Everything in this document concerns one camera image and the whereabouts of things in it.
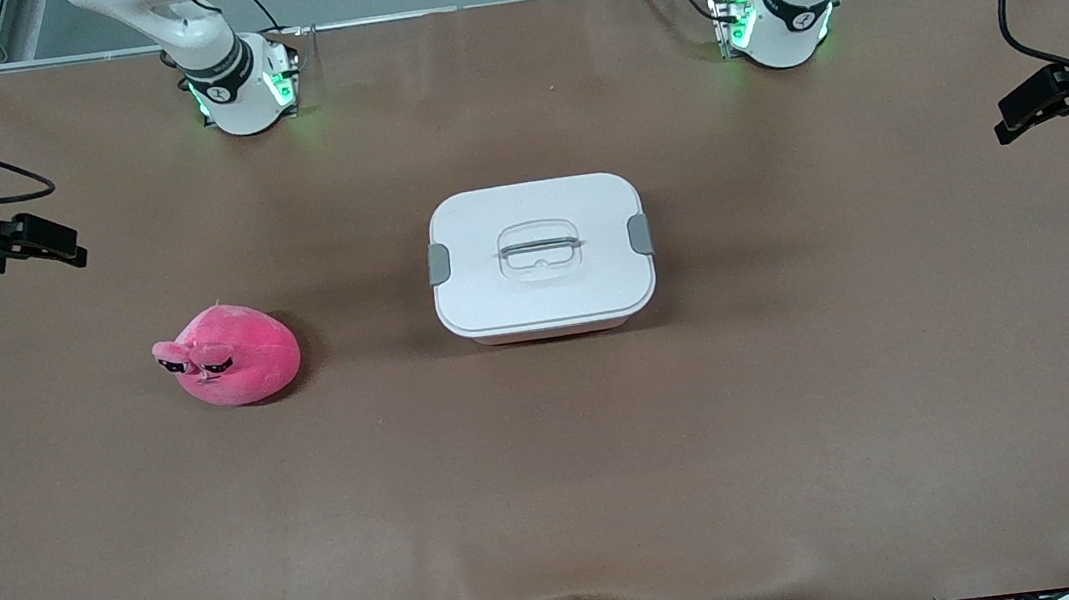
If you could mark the white box lid grey latches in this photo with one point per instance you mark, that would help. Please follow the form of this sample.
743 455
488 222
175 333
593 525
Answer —
494 295

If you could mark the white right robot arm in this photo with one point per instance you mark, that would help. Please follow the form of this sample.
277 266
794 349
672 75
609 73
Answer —
235 103

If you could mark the pink plush toy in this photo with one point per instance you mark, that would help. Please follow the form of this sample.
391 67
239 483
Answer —
239 359

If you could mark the pink plastic storage box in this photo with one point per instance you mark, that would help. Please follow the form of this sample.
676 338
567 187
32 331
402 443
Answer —
548 333

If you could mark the large table mat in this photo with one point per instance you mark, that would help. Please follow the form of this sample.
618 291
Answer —
556 489

